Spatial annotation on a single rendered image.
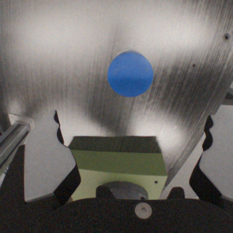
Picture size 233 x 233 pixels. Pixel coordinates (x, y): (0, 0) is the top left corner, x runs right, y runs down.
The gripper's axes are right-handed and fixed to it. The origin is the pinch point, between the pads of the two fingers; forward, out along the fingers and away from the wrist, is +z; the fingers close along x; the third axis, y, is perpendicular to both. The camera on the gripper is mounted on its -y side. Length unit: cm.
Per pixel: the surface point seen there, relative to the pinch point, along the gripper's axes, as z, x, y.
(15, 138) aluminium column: 10.3, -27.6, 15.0
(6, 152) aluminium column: 6.0, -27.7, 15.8
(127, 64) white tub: 9.8, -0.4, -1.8
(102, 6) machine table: 16.8, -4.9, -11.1
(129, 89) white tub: 9.8, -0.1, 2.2
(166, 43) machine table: 16.8, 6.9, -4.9
